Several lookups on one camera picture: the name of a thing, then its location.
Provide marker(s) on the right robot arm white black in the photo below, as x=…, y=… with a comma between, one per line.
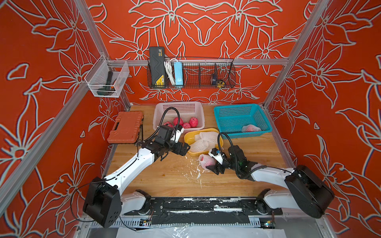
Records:
x=301, y=188

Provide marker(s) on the netted apple bottom hidden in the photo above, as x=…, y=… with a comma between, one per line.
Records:
x=250, y=128

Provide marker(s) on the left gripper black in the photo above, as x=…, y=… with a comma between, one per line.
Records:
x=184, y=149

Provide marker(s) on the foam net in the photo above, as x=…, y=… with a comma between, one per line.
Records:
x=201, y=146
x=210, y=136

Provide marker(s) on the black yellow device box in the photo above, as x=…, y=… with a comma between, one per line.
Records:
x=157, y=68

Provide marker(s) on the teal plastic basket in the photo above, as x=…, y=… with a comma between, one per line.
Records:
x=231, y=119

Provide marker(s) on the black wire wall basket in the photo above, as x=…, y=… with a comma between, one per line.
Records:
x=198, y=72

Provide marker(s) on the orange tool case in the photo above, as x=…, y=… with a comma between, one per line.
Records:
x=126, y=128

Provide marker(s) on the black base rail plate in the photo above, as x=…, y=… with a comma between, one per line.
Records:
x=207, y=211

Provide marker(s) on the small tape measure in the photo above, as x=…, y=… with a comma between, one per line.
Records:
x=220, y=84

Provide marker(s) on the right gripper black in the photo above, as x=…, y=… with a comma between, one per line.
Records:
x=216, y=168

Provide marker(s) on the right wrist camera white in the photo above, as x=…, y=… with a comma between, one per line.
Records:
x=217, y=155

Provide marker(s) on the dark green tool in box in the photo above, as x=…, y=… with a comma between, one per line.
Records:
x=107, y=89

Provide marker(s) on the netted apple large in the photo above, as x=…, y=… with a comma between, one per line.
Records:
x=206, y=160

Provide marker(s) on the light blue power bank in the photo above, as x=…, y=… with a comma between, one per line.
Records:
x=178, y=70

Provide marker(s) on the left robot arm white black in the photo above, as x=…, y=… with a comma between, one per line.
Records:
x=103, y=202

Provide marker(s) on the pink plastic basket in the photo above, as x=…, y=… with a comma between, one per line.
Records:
x=187, y=110

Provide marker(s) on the yellow plastic tray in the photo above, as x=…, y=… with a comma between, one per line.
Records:
x=189, y=139

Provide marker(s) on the clear acrylic wall box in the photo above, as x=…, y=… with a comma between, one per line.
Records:
x=97, y=76

